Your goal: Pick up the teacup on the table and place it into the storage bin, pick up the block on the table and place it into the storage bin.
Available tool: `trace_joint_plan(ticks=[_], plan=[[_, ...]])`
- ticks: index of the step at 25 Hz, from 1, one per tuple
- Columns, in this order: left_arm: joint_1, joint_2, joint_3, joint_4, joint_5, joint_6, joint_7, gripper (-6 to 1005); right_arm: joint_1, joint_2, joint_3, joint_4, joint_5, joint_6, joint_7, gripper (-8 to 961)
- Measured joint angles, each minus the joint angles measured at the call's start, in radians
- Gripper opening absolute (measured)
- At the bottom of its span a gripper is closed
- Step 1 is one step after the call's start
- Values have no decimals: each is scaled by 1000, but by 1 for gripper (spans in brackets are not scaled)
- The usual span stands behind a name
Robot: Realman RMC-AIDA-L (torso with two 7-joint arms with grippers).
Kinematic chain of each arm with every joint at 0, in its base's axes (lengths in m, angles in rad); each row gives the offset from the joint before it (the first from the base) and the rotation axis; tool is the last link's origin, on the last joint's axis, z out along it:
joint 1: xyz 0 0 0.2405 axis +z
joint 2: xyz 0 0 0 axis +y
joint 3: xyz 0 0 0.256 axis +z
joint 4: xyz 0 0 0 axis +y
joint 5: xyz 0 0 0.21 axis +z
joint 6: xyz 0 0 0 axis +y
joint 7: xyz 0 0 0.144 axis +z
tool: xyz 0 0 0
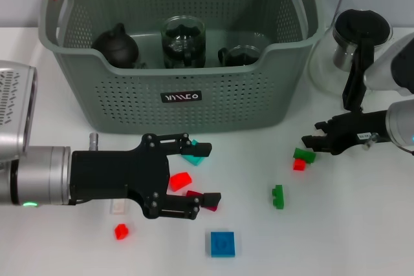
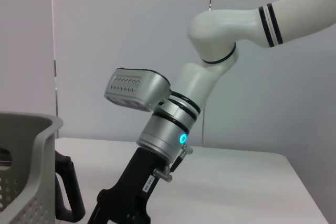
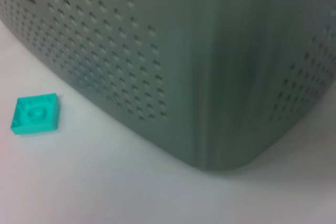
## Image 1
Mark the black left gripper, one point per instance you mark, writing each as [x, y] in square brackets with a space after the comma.
[113, 176]

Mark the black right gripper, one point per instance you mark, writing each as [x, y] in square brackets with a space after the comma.
[355, 127]

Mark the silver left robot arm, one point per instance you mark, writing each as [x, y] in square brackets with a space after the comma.
[39, 176]

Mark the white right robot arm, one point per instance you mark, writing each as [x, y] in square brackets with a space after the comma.
[398, 69]

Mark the teal square building block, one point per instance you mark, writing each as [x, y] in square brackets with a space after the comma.
[192, 160]

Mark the green long building block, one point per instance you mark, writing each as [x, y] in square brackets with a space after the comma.
[305, 155]

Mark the bright red sloped block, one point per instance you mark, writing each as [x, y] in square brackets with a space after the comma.
[179, 181]

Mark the dark red curved block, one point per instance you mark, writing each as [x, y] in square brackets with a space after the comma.
[211, 208]

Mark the small red building block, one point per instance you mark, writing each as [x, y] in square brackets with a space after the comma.
[121, 231]
[299, 165]

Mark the grey-green perforated storage bin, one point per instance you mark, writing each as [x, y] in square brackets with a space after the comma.
[210, 111]

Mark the blue square building block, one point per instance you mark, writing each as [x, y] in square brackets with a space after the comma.
[222, 244]

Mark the green notched building block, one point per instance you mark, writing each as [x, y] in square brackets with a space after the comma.
[278, 196]

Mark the clear white flat block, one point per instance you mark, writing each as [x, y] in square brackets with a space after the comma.
[118, 207]

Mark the metal plug right gripper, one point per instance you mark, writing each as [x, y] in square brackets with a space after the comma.
[371, 140]

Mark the metal plug gripper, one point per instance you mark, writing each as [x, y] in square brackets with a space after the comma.
[94, 142]
[371, 140]

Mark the metal plug left gripper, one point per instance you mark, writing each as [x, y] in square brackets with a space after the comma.
[94, 142]

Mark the glass teapot black lid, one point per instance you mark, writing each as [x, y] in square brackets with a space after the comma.
[360, 24]

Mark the small black clay teapot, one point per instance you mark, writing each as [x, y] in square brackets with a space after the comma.
[118, 48]

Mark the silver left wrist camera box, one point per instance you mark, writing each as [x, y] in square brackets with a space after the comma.
[16, 104]

